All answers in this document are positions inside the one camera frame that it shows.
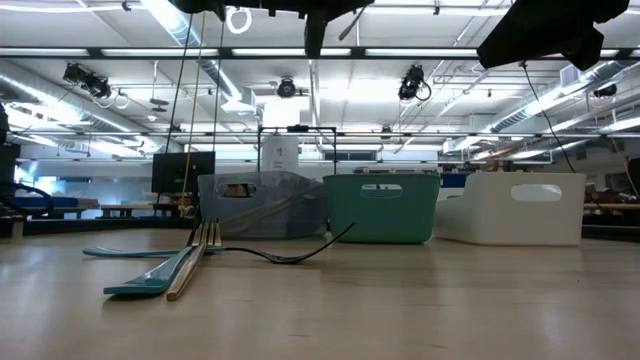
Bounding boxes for black ceiling-mounted camera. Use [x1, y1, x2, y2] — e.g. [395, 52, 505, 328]
[62, 62, 114, 100]
[276, 76, 298, 99]
[397, 63, 433, 102]

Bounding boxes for black computer monitor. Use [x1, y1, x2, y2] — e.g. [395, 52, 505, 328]
[151, 151, 217, 195]

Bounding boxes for black curved hose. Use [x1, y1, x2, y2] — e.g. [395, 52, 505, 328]
[0, 179, 57, 221]

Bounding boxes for black cabinet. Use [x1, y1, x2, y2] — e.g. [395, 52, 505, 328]
[0, 142, 21, 184]

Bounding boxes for black cable with yellow tie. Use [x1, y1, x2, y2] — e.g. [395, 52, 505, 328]
[519, 59, 577, 174]

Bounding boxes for white plastic bin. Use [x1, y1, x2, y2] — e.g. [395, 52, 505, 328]
[433, 171, 587, 247]

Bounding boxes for black metal stand frame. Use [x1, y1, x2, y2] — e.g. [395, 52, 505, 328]
[256, 124, 339, 175]

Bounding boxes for grey translucent plastic bin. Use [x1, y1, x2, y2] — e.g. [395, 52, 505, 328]
[197, 170, 330, 240]

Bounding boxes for wooden background table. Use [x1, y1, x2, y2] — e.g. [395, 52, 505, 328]
[19, 202, 166, 221]

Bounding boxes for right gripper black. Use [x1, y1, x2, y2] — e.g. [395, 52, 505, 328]
[477, 0, 632, 72]

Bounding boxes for yellow hanging cable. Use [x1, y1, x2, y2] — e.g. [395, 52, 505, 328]
[178, 10, 208, 214]

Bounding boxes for white paper sign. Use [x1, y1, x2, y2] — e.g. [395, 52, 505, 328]
[261, 134, 301, 173]

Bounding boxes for black fork teal handle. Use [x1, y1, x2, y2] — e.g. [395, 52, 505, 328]
[103, 224, 201, 297]
[82, 222, 357, 265]

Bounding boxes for white cable ring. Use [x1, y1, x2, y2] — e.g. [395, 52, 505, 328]
[225, 5, 254, 36]

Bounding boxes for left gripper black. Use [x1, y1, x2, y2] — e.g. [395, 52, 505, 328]
[167, 0, 376, 59]

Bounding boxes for silver ventilation duct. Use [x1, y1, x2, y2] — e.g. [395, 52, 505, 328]
[489, 59, 640, 134]

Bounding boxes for black hanging cable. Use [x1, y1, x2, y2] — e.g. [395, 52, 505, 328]
[212, 18, 226, 152]
[164, 12, 196, 152]

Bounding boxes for teal plastic bin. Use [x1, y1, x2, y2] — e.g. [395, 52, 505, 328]
[322, 173, 442, 245]

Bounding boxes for black overhead frame bar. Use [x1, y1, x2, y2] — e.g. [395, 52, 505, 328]
[0, 46, 640, 62]

